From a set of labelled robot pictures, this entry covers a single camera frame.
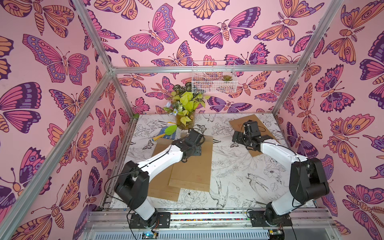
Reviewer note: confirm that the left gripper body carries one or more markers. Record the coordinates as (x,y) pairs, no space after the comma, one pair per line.
(197,151)

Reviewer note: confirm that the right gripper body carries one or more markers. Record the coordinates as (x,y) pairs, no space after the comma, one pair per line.
(240,139)

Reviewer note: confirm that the kraft file bag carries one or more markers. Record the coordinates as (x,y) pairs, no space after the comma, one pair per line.
(237,124)
(195,174)
(159,186)

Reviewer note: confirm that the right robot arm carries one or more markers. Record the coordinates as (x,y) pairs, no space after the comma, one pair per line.
(307,176)

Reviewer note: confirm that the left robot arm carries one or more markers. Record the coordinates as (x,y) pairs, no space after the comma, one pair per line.
(132,185)

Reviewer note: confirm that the glass vase with plants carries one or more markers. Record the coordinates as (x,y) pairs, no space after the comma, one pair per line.
(183,105)

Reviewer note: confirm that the green item in basket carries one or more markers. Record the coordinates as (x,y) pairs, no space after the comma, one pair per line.
(227,78)

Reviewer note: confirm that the white wire basket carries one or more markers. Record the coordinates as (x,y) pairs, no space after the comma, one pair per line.
(208,79)

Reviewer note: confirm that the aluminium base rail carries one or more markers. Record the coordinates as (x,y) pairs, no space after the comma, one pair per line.
(212,224)

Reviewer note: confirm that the aluminium frame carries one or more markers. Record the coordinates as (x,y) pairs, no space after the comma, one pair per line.
(23,204)

